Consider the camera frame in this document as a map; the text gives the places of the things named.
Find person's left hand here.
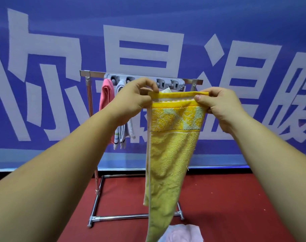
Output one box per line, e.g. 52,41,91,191
110,77,159,127

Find person's right hand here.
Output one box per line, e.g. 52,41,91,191
194,87,244,134

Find yellow patterned towel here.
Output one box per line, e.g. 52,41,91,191
143,91,210,242

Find person's right forearm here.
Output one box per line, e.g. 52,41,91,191
229,109,306,242

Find person's left forearm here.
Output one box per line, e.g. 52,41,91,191
0,104,129,242

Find pink towel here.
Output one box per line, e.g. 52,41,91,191
99,78,116,145

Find white striped towel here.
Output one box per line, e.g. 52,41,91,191
113,80,136,150

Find chrome metal drying rack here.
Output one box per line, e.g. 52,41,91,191
79,70,204,229

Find blue banner with white characters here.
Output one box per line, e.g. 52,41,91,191
0,0,306,172

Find pale pink white cloth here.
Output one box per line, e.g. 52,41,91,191
157,224,204,242

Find grey towel clip rail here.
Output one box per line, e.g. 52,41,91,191
104,73,186,92

